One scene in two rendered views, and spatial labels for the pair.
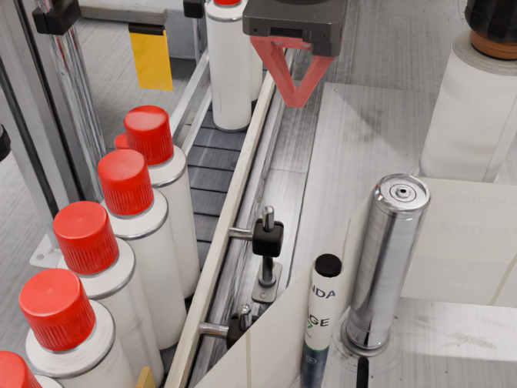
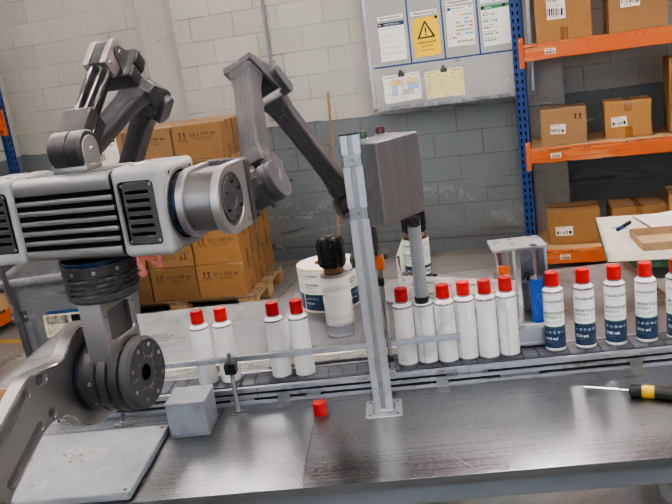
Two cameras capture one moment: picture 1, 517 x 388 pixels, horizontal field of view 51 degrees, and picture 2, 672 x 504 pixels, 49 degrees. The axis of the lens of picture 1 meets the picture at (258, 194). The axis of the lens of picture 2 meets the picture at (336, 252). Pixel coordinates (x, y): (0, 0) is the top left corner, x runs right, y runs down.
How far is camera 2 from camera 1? 1.98 m
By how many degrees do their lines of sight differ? 84
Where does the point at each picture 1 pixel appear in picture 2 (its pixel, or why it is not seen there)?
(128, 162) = not seen: hidden behind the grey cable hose
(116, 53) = (205, 448)
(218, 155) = (333, 371)
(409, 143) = (315, 340)
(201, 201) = (364, 368)
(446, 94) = (341, 291)
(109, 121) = (288, 428)
